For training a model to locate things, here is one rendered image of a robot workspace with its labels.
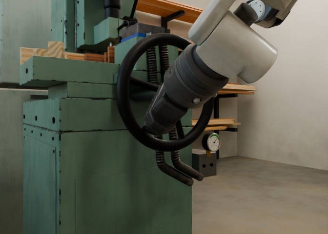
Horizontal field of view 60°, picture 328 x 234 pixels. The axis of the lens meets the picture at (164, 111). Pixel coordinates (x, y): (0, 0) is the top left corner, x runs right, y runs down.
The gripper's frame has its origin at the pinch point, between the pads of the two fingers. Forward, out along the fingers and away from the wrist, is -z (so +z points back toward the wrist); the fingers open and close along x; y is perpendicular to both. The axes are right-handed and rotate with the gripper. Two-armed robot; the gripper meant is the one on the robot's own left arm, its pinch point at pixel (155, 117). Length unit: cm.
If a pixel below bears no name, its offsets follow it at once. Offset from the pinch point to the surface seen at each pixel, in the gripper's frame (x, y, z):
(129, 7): 69, 23, -28
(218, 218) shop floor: 58, -101, -119
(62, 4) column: 52, 44, -34
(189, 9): 290, -13, -127
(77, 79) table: 11.2, 19.3, -17.2
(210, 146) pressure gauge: 21.6, -25.9, -21.6
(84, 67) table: 14.7, 19.6, -15.5
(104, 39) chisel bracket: 36.2, 21.6, -22.4
